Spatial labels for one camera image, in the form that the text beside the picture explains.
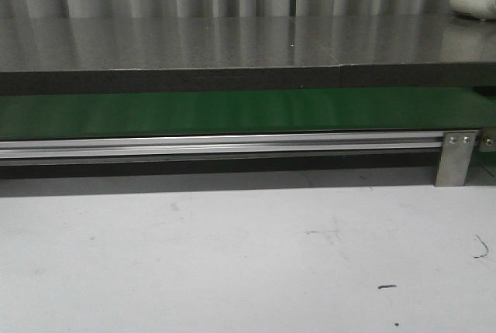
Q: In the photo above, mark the steel conveyor support bracket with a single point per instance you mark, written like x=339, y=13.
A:
x=455, y=158

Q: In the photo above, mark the dark glossy raised platform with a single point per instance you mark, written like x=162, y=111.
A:
x=127, y=55

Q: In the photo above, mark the green conveyor belt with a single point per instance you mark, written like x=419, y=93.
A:
x=81, y=116

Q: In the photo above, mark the aluminium conveyor side rail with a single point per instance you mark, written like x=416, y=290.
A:
x=220, y=144

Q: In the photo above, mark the metal end bracket with bolt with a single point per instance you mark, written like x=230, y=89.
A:
x=487, y=140

